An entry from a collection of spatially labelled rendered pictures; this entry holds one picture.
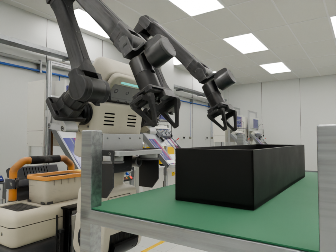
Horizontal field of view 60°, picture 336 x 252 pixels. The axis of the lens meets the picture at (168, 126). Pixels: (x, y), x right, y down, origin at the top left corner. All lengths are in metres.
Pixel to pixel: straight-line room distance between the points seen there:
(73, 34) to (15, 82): 3.80
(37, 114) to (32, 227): 2.34
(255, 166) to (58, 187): 0.95
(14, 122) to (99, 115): 3.71
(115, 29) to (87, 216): 0.50
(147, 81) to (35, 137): 2.82
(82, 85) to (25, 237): 0.63
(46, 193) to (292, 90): 9.41
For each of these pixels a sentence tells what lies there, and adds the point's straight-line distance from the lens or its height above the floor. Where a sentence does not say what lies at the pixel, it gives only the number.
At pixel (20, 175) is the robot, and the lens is 1.52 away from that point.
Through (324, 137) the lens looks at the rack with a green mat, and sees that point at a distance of 0.39.
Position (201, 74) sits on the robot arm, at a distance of 1.15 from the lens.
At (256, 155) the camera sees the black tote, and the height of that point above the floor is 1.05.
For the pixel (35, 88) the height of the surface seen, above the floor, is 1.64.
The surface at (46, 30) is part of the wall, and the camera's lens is 5.25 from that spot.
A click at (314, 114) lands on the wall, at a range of 10.04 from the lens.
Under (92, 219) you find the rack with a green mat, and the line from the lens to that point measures 0.60.
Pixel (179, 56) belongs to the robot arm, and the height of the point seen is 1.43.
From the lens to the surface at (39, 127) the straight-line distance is 3.44.
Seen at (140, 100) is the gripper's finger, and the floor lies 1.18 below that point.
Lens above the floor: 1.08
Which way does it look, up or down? 3 degrees up
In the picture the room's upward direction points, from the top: straight up
